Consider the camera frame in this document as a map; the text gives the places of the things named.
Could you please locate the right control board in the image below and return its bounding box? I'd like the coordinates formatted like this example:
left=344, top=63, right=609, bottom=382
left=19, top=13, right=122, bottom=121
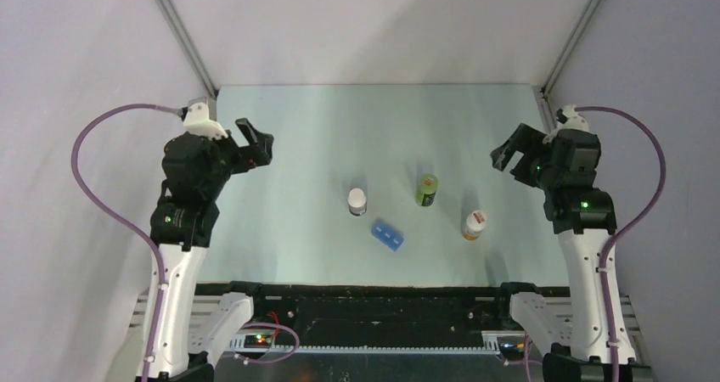
left=498, top=341, right=526, bottom=352

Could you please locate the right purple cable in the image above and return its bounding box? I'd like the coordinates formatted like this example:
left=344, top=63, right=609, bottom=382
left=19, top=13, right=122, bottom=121
left=574, top=105, right=667, bottom=382

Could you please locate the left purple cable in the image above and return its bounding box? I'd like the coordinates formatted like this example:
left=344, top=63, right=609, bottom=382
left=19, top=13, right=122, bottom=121
left=70, top=104, right=184, bottom=382

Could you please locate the blue pill organizer box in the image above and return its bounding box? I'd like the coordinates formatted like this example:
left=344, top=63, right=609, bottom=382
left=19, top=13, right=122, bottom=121
left=371, top=220, right=404, bottom=251

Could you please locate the right aluminium frame post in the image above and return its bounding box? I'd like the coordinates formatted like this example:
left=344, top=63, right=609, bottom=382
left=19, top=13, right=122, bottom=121
left=540, top=0, right=604, bottom=100

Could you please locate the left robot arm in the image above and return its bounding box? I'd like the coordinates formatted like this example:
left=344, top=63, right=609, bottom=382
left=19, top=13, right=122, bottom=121
left=136, top=118, right=274, bottom=381

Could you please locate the left aluminium frame post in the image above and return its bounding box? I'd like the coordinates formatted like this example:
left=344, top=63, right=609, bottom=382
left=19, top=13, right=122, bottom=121
left=155, top=0, right=219, bottom=98

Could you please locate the purple cable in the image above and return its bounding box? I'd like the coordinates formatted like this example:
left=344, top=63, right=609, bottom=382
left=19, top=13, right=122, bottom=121
left=70, top=104, right=184, bottom=382
left=574, top=105, right=667, bottom=382

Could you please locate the control board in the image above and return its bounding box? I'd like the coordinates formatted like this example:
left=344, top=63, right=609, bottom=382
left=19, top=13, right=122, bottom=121
left=243, top=334, right=274, bottom=350
left=498, top=341, right=526, bottom=352

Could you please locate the aluminium frame post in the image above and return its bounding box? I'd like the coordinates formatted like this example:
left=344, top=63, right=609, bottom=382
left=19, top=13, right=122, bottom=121
left=155, top=0, right=219, bottom=98
left=540, top=0, right=604, bottom=100

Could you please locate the left control board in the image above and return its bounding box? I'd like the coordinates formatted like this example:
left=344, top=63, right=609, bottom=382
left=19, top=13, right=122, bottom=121
left=243, top=334, right=274, bottom=350

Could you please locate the white bottle orange label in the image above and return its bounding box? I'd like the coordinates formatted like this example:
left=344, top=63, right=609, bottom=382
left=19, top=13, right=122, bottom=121
left=462, top=210, right=487, bottom=240

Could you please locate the green pill bottle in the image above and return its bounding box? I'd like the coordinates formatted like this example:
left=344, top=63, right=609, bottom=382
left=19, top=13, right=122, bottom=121
left=415, top=174, right=438, bottom=207

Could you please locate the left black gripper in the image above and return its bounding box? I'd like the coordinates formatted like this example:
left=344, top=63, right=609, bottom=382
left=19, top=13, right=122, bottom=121
left=197, top=118, right=273, bottom=199

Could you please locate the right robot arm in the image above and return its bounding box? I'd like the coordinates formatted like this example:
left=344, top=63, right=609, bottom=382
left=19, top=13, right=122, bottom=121
left=491, top=124, right=653, bottom=381

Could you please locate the white pill bottle blue label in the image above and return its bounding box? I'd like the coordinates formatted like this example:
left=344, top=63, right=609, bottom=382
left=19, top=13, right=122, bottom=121
left=347, top=188, right=367, bottom=216

